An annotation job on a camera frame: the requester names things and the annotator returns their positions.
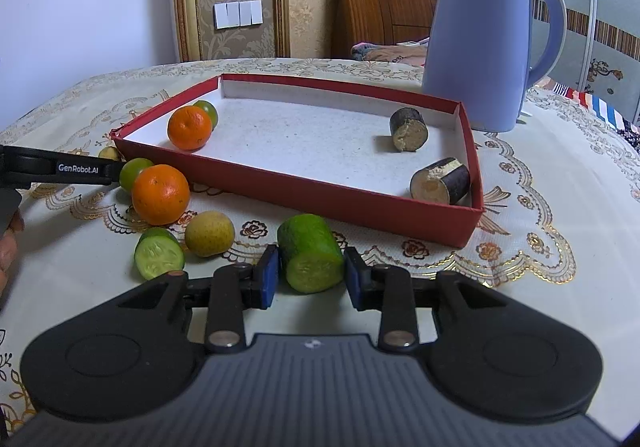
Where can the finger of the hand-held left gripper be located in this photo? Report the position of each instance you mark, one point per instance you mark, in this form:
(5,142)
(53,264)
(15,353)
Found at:
(116,172)

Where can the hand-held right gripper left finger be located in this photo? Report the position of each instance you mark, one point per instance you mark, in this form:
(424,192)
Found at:
(267,277)

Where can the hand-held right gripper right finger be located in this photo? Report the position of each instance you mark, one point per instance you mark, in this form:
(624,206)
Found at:
(355,277)

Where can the small yellow round fruit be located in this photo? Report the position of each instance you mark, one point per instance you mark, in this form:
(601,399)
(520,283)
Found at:
(109,153)
(209,234)

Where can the green cucumber piece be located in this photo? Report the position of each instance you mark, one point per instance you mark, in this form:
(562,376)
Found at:
(310,252)
(159,254)

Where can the orange tangerine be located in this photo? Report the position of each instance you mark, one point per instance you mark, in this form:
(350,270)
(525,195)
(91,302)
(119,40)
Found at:
(160,194)
(189,128)

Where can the dark purple sugarcane piece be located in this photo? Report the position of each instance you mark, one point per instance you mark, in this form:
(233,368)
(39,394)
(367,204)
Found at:
(409,127)
(445,182)

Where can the red cardboard box tray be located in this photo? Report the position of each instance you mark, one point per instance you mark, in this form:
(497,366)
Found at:
(310,152)

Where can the person's left hand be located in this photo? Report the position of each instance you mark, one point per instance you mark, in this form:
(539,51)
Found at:
(7,257)

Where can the cream embroidered tablecloth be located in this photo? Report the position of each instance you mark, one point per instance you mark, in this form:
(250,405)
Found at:
(550,227)

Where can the pink brown blanket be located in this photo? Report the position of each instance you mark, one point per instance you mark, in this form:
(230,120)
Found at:
(395,53)

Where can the blue electric kettle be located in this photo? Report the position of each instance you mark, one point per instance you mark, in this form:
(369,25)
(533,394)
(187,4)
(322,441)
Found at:
(475,52)

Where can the wooden bed headboard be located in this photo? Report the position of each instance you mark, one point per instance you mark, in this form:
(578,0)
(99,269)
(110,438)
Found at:
(385,7)

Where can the striped colourful blanket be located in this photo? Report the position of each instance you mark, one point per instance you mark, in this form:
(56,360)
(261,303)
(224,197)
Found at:
(600,109)

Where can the dark floral cloth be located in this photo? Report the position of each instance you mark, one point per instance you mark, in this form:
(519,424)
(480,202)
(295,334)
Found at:
(632,137)

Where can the floral panel wardrobe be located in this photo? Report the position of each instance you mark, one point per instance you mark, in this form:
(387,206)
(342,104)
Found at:
(600,2)

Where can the white wall light switch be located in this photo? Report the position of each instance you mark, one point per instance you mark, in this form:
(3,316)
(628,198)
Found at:
(237,14)

